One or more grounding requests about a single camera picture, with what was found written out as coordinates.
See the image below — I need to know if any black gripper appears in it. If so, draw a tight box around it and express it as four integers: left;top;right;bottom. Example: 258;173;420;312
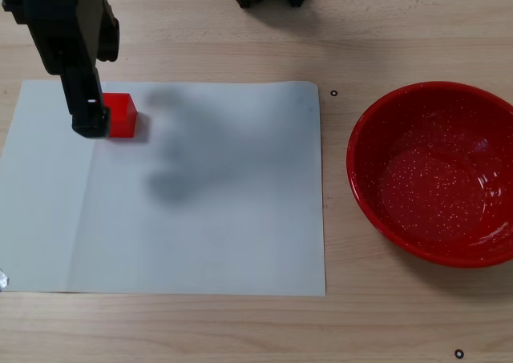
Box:
0;0;121;140

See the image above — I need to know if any red cube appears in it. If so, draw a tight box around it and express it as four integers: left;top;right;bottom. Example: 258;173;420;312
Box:
101;93;138;139

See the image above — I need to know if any red speckled bowl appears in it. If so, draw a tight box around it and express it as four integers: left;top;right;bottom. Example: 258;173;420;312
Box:
346;81;513;268

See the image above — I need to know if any white paper sheet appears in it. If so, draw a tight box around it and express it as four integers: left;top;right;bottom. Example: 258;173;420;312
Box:
0;80;328;299

